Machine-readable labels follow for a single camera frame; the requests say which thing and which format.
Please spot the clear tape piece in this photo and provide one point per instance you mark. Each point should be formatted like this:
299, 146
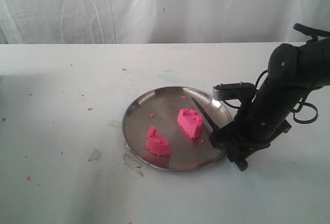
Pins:
115, 124
95, 156
133, 164

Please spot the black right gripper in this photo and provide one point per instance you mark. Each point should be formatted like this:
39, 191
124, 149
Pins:
257, 123

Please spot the round stainless steel plate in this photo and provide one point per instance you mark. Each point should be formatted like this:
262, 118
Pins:
160, 108

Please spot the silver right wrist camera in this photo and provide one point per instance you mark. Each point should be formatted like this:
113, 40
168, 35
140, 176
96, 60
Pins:
235, 91

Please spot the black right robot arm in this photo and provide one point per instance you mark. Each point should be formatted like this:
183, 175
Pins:
293, 73

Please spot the clear tape piece middle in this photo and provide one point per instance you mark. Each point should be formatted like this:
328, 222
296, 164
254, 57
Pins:
133, 164

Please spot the clear tape piece left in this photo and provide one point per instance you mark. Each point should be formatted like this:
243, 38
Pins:
95, 156

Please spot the white plastic backdrop sheet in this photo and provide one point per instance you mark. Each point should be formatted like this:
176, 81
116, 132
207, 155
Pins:
158, 21

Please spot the clear tape piece upper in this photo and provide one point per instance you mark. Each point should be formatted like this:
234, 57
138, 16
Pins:
115, 124

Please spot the black serrated knife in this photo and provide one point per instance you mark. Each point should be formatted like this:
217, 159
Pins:
206, 117

